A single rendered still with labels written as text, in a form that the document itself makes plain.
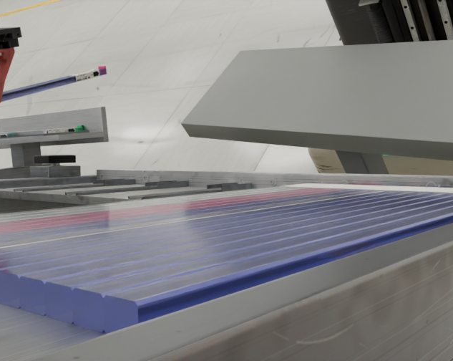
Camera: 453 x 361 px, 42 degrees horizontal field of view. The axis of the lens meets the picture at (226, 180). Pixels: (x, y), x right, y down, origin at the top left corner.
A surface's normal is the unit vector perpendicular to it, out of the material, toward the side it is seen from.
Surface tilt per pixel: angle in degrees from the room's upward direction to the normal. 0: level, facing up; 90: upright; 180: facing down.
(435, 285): 90
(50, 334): 45
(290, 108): 0
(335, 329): 90
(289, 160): 0
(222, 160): 0
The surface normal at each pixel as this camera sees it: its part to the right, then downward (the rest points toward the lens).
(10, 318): -0.01, -1.00
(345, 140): -0.53, 0.73
